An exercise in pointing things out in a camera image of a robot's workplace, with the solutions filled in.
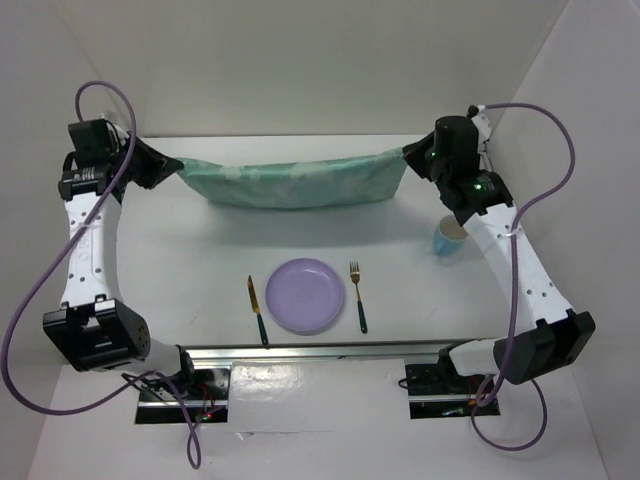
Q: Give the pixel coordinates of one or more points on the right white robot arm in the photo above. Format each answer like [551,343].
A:
[545,333]

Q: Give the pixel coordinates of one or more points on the purple plate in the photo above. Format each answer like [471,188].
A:
[304,296]

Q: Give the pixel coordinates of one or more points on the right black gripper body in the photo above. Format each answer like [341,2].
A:
[435,166]

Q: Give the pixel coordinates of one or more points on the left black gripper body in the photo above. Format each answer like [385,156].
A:
[120,149]

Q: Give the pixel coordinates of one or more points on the blue mug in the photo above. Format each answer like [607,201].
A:
[449,237]

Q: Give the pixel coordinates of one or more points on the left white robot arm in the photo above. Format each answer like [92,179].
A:
[93,328]

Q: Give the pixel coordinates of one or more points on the green patterned placemat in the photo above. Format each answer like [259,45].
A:
[299,185]

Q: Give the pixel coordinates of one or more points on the aluminium rail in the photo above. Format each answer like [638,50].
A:
[225,356]
[483,150]

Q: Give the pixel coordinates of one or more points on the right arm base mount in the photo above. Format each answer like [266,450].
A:
[436,393]

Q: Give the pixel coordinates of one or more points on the front aluminium rail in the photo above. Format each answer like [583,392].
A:
[225,356]

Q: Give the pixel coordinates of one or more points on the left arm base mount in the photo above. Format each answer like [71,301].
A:
[205,399]

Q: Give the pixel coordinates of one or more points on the right aluminium rail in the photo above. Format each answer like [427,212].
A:
[483,150]

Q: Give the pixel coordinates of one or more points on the gold fork green handle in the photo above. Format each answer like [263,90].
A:
[355,276]

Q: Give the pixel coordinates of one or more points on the gold knife green handle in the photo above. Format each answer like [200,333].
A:
[256,309]

